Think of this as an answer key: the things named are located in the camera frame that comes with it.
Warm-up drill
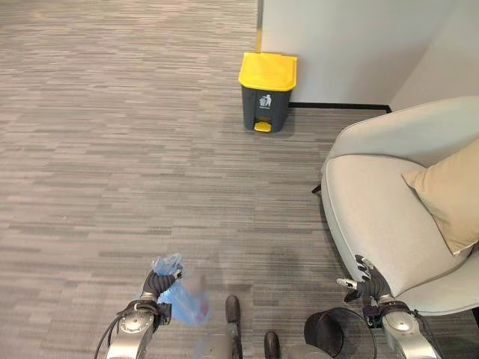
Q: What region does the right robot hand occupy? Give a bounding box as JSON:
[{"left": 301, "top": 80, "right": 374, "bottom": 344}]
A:
[{"left": 336, "top": 254, "right": 396, "bottom": 304}]

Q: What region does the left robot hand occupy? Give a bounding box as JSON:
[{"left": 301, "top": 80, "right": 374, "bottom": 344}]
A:
[{"left": 140, "top": 263, "right": 185, "bottom": 302}]

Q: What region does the blue plastic garbage bag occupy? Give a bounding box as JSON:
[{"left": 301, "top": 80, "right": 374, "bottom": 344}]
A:
[{"left": 150, "top": 253, "right": 213, "bottom": 359}]

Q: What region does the small black round bin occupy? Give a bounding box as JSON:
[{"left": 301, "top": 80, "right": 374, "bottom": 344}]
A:
[{"left": 303, "top": 307, "right": 375, "bottom": 354}]

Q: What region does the grey pedal bin yellow lid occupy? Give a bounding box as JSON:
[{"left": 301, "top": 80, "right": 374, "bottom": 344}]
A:
[{"left": 238, "top": 52, "right": 299, "bottom": 133}]

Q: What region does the light grey armchair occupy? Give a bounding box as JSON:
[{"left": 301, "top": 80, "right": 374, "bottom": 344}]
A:
[{"left": 311, "top": 95, "right": 479, "bottom": 316}]

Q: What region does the left robot leg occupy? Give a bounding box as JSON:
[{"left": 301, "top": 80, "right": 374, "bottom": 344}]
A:
[{"left": 213, "top": 295, "right": 244, "bottom": 359}]

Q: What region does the robot leg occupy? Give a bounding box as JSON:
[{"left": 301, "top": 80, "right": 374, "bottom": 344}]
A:
[
  {"left": 263, "top": 331, "right": 323, "bottom": 359},
  {"left": 213, "top": 295, "right": 244, "bottom": 359}
]

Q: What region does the right robot leg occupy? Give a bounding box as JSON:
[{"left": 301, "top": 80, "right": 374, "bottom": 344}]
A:
[{"left": 263, "top": 331, "right": 323, "bottom": 359}]

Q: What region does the beige cushion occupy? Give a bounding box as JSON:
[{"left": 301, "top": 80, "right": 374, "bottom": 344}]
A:
[{"left": 401, "top": 137, "right": 479, "bottom": 257}]

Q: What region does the black skirting strip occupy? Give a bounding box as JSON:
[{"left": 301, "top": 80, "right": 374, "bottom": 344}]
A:
[{"left": 288, "top": 102, "right": 392, "bottom": 114}]

